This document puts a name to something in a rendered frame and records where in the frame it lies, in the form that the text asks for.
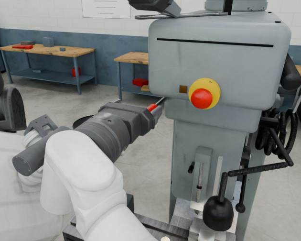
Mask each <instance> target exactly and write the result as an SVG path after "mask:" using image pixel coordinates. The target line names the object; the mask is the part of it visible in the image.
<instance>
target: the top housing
mask: <svg viewBox="0 0 301 241"><path fill-rule="evenodd" d="M290 40H291V30H290V28H289V27H288V26H287V25H286V24H285V23H284V22H283V21H282V20H281V19H280V18H279V17H278V16H277V15H275V14H274V13H273V12H271V11H255V12H231V15H227V16H201V17H183V18H166V19H158V20H155V21H153V22H152V23H151V24H150V26H149V30H148V54H149V90H150V92H151V93H152V94H153V95H156V96H162V97H168V98H175V99H184V100H189V96H188V93H189V89H190V87H191V85H192V84H193V83H194V82H195V81H196V80H198V79H200V78H210V79H212V80H214V81H215V82H216V83H217V84H218V85H219V87H220V91H221V94H220V98H219V101H218V102H217V104H218V105H225V106H231V107H238V108H245V109H252V110H268V109H270V108H271V107H272V106H273V104H274V102H275V99H276V95H277V91H278V88H279V84H280V79H281V75H282V71H283V68H284V64H285V60H286V56H287V52H288V48H289V45H290ZM180 85H182V86H187V94H186V93H179V89H180Z"/></svg>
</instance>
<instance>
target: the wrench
mask: <svg viewBox="0 0 301 241"><path fill-rule="evenodd" d="M227 15H228V12H217V11H214V12H199V13H196V12H191V13H180V15H179V17H178V18H183V17H201V16H227ZM166 18H174V17H172V16H170V15H169V14H154V15H135V19H136V20H148V19H166Z"/></svg>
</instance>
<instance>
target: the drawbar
mask: <svg viewBox="0 0 301 241"><path fill-rule="evenodd" d="M232 4H233V0H224V4H223V12H228V15H231V10H232Z"/></svg>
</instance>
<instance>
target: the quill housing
mask: <svg viewBox="0 0 301 241"><path fill-rule="evenodd" d="M246 138H247V137H246V132H243V131H235V130H230V129H224V128H219V127H213V126H208V125H202V124H197V123H191V122H185V121H180V120H175V132H174V151H173V169H172V182H171V184H172V193H173V195H174V196H175V197H177V198H180V199H184V200H187V201H191V198H192V189H193V180H194V169H193V172H192V173H191V174H190V173H188V169H189V166H190V165H191V164H192V162H195V155H196V152H197V149H198V147H199V146H202V147H207V148H212V157H211V164H210V171H209V178H208V184H207V191H206V198H205V203H206V202H207V200H208V199H209V198H210V197H211V196H218V193H219V188H220V182H221V177H222V173H223V172H227V173H228V171H232V170H237V169H239V166H240V161H241V157H242V152H243V151H244V149H245V144H246ZM194 167H195V165H194ZM236 181H237V176H233V177H229V176H228V180H227V185H226V191H225V196H224V197H225V198H227V199H228V200H229V201H230V202H231V203H232V200H234V197H233V195H234V190H235V186H236Z"/></svg>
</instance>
